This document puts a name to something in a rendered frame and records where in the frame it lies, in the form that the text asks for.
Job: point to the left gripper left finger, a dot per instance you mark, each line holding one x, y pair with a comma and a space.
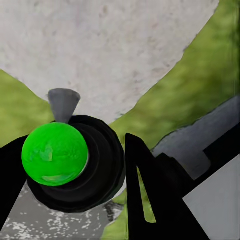
12, 176

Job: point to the insectifuge atomizer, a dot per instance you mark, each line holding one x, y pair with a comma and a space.
76, 163

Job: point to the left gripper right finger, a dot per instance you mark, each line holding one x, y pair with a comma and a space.
174, 220

